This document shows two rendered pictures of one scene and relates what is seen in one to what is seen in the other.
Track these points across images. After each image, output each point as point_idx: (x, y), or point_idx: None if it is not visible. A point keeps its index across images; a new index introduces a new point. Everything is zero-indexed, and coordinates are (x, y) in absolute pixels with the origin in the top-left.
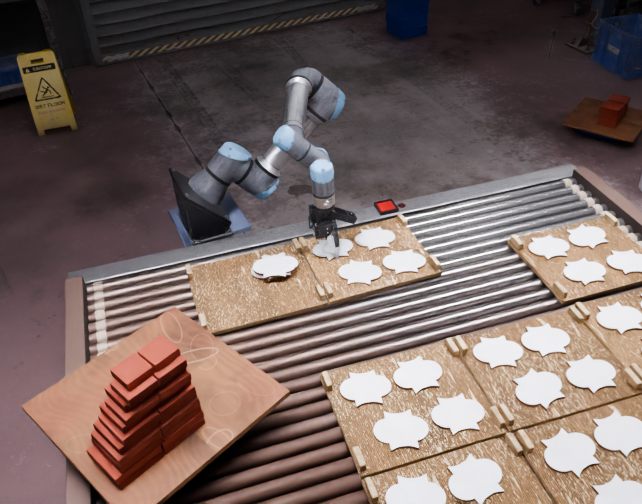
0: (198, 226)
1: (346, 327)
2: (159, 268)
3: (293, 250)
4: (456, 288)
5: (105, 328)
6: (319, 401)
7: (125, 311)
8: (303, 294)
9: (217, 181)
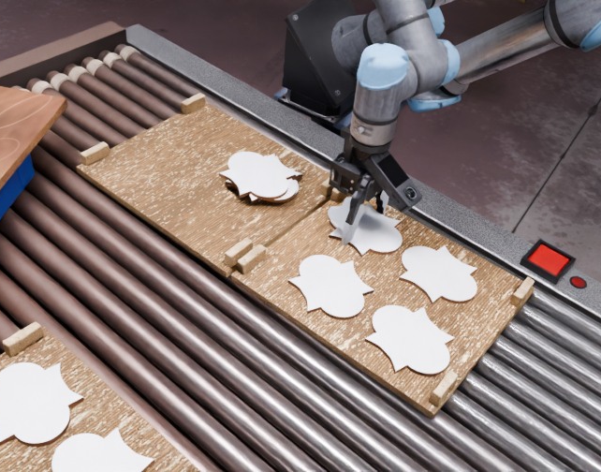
0: (292, 77)
1: (190, 323)
2: (197, 85)
3: None
4: (411, 461)
5: (56, 87)
6: None
7: (95, 89)
8: (227, 236)
9: (363, 36)
